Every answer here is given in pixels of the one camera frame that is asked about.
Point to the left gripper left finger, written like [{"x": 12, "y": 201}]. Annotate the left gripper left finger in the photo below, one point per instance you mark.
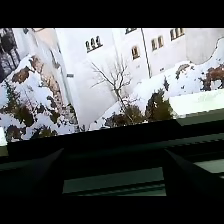
[{"x": 40, "y": 180}]

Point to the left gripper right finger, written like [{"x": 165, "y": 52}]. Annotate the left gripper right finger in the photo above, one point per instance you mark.
[{"x": 186, "y": 181}]

